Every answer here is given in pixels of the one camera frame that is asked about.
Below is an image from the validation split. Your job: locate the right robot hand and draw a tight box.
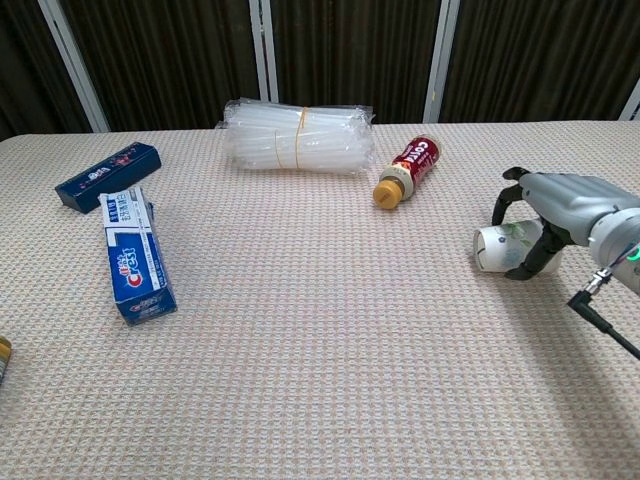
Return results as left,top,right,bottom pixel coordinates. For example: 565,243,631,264
491,166,640,281

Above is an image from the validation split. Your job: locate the white floral paper cup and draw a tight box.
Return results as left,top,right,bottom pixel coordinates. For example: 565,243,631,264
473,218,561,275

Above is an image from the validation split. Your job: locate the red coffee drink bottle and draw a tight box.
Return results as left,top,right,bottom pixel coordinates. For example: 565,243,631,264
372,134,444,209

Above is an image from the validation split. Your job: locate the pack of clear plastic straws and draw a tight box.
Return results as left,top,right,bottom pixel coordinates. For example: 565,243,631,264
215,98,377,176

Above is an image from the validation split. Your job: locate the Crest toothpaste box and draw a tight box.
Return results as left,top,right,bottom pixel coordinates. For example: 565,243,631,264
97,185,179,328

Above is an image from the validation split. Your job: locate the dark blue toothpaste box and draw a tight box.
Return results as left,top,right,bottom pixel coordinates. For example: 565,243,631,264
54,142,163,216

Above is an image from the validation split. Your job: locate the bottle with yellow cap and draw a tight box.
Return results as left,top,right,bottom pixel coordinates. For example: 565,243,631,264
0,336,14,387

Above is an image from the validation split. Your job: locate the black angled cable plug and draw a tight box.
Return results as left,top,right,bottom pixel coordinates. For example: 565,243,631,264
566,268,640,360

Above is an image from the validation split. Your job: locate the white partition frame post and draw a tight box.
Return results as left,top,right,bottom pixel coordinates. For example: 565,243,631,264
617,79,640,122
248,0,280,104
37,0,111,134
421,0,461,124

